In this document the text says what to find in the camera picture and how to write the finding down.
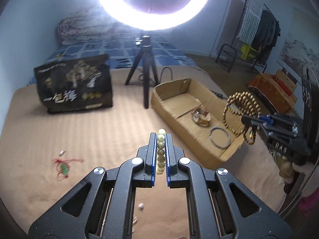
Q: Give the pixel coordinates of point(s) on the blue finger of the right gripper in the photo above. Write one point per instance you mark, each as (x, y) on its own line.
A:
(278, 121)

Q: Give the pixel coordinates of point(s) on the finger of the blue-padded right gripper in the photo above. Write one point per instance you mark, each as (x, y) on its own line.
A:
(219, 205)

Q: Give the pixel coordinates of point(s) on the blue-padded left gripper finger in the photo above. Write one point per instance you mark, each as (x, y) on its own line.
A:
(101, 205)

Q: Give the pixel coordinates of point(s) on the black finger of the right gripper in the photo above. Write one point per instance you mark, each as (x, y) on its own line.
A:
(255, 123)

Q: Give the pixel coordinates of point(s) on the gold jewelry pile in box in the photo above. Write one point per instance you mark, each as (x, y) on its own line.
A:
(201, 117)

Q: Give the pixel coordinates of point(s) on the orange covered box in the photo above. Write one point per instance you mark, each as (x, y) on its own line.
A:
(274, 92)

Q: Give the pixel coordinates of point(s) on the dark thin bangle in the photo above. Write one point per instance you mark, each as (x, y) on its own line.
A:
(219, 137)

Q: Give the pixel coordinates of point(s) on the open cardboard box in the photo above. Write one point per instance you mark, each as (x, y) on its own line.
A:
(175, 100)

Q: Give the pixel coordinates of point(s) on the yellow crate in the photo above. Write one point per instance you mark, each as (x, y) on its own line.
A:
(248, 53)

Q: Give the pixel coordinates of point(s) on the tan bed blanket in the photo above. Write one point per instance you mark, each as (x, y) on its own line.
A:
(31, 138)

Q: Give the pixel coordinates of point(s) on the black clothes rack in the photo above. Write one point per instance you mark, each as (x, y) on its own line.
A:
(258, 28)

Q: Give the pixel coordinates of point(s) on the blue patterned bed sheet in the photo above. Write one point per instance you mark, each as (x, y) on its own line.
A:
(122, 52)

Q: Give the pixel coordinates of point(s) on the black tripod stand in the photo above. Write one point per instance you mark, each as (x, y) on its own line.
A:
(148, 63)

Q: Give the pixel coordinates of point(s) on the black printed snack bag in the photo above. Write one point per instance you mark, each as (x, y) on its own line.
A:
(75, 85)

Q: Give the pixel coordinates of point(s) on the folded floral quilt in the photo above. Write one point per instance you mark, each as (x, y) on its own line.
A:
(87, 24)

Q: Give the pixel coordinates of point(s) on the landscape wall poster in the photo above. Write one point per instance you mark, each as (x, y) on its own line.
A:
(300, 43)

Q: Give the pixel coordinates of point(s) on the white ring light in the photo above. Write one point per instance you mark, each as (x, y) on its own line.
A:
(151, 15)

